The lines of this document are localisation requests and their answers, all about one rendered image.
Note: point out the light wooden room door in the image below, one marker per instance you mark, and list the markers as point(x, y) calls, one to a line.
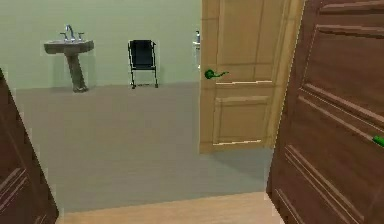
point(243, 73)

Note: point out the black folding chair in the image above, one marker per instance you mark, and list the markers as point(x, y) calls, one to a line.
point(142, 53)

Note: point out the dark brown room door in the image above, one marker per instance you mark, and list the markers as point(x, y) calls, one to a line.
point(333, 126)
point(16, 166)

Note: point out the silver sink faucet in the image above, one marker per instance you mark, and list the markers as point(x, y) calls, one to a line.
point(70, 33)

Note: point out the brown pedestal sink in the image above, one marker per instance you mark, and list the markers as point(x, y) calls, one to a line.
point(74, 56)

